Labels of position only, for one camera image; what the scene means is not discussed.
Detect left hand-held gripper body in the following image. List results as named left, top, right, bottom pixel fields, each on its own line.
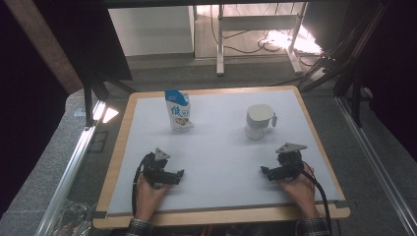
left=142, top=147, right=172, bottom=189

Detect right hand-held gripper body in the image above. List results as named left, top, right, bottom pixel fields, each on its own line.
left=274, top=142, right=308, bottom=182

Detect white flip-lid plastic container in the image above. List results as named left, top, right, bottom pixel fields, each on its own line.
left=244, top=103, right=278, bottom=142

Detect blue and white milk pouch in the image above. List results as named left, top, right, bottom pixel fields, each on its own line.
left=164, top=88, right=195, bottom=133

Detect person's left hand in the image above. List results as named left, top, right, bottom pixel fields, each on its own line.
left=134, top=172, right=175, bottom=224

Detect person's right hand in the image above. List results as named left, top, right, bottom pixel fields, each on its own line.
left=278, top=163, right=321, bottom=220

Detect white table mat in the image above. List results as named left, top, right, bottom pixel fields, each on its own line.
left=107, top=88, right=340, bottom=215

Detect clear plastic bag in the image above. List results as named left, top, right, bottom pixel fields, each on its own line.
left=48, top=198, right=96, bottom=236

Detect black tripod stand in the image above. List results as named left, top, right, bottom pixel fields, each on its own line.
left=298, top=0, right=389, bottom=129

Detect black metal stand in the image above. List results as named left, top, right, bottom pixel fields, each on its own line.
left=82, top=72, right=139, bottom=127

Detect white cabinet panel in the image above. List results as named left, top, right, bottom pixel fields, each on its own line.
left=107, top=5, right=196, bottom=58

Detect brown wooden beam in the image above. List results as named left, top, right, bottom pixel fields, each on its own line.
left=3, top=0, right=85, bottom=96

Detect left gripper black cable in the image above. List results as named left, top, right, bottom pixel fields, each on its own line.
left=131, top=153, right=152, bottom=217

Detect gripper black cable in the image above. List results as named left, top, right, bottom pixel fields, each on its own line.
left=131, top=153, right=152, bottom=217
left=301, top=160, right=332, bottom=236

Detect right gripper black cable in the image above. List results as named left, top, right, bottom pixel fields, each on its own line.
left=301, top=160, right=332, bottom=236

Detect aluminium floor rail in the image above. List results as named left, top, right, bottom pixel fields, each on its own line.
left=33, top=126, right=97, bottom=236
left=335, top=96, right=417, bottom=236

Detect black floor cables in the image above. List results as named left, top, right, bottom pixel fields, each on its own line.
left=209, top=4, right=298, bottom=56

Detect white metal desk frame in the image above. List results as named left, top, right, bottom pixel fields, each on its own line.
left=215, top=3, right=309, bottom=77

